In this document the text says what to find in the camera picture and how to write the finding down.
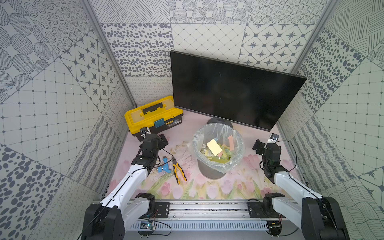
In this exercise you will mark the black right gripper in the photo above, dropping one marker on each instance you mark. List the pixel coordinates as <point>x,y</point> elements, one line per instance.
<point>261,146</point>

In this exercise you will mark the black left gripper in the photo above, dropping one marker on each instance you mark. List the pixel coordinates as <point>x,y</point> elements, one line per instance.
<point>162,140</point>

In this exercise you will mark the yellow sticky note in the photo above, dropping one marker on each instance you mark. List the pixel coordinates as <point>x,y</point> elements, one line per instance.
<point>214,147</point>

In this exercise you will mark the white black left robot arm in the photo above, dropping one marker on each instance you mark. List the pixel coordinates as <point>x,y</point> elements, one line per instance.
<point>110,219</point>

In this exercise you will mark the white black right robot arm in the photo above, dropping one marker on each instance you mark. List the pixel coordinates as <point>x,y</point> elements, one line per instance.
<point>318,217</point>

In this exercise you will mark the pink crumpled sticky note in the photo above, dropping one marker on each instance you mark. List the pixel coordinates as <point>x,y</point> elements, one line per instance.
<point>231,143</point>

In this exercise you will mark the grey monitor stand base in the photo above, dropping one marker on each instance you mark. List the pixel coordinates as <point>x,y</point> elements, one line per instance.
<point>215,120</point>

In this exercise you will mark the black flat monitor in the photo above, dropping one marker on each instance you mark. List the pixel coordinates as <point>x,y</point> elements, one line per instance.
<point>241,94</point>

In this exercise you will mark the yellow black pliers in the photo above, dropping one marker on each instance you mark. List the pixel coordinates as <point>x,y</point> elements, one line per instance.
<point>178,169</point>

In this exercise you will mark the blue plastic pipe fitting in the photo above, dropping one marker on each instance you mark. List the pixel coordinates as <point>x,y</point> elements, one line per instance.
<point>164,167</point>

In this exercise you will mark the yellow black plastic toolbox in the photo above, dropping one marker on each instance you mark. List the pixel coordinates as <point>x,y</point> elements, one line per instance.
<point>156,116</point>

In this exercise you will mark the clear plastic bin liner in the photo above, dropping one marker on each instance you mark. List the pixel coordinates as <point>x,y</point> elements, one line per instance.
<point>226,160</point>

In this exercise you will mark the floral pink table mat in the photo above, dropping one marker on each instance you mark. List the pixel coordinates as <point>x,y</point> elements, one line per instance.
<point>246,180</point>

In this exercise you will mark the grey trash bin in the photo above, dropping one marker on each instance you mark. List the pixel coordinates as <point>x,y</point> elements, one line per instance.
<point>209,172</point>

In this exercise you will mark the small black connector module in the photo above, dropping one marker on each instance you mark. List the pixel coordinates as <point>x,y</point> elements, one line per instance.
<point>274,228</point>

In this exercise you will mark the small green circuit board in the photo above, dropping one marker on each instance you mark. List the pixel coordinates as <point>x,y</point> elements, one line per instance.
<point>147,226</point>

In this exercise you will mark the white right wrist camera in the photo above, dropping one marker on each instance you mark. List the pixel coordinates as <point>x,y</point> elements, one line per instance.
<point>273,138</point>

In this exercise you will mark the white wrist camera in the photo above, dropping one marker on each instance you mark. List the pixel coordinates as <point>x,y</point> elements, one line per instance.
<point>144,132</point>
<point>273,138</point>

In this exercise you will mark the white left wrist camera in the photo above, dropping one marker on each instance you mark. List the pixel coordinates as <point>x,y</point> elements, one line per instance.
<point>144,132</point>

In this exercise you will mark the aluminium mounting rail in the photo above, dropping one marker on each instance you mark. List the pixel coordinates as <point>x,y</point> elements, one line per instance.
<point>201,215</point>

